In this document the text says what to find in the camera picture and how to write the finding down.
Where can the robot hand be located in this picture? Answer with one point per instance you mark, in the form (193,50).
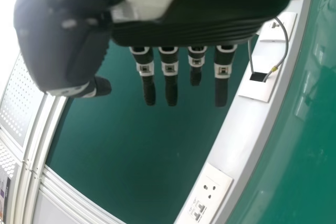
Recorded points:
(197,11)

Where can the white table trunking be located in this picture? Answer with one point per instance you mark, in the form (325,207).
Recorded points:
(231,134)

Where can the white socket panel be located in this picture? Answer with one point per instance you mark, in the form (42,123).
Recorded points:
(210,190)

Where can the aluminium frame rail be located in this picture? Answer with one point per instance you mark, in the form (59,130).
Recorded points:
(44,129)
(65,195)

